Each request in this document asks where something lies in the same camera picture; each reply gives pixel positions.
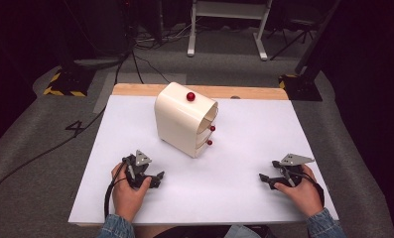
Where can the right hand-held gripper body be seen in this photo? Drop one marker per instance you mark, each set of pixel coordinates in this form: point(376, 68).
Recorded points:
point(292, 168)

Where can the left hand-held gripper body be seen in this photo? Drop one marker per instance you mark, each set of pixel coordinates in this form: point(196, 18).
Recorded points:
point(136, 168)

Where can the person's right hand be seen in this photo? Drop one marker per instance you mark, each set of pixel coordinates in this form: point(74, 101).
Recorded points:
point(303, 196)

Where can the person's left hand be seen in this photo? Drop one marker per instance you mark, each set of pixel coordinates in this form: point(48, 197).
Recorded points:
point(127, 198)

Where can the white table mat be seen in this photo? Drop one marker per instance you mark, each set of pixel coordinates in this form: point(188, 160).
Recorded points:
point(237, 178)

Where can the cream drawer with red knob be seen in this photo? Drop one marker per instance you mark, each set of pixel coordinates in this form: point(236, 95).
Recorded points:
point(204, 133)
point(202, 148)

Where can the cream drawer cabinet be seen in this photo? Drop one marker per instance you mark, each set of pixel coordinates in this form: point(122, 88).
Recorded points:
point(181, 122)

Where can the person's lap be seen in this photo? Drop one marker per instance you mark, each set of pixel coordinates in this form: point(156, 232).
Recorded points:
point(217, 232)

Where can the red ball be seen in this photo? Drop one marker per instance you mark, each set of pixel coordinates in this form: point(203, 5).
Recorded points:
point(191, 96)

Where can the black stand with striped base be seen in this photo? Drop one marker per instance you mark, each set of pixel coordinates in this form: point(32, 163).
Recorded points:
point(70, 81)
point(302, 84)

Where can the wooden table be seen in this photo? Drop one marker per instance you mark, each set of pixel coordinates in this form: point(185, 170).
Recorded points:
point(254, 92)

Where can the black tripod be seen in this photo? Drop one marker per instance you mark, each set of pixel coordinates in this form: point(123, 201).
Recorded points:
point(292, 33)

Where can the white desk frame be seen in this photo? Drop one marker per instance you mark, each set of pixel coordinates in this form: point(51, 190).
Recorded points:
point(229, 10)

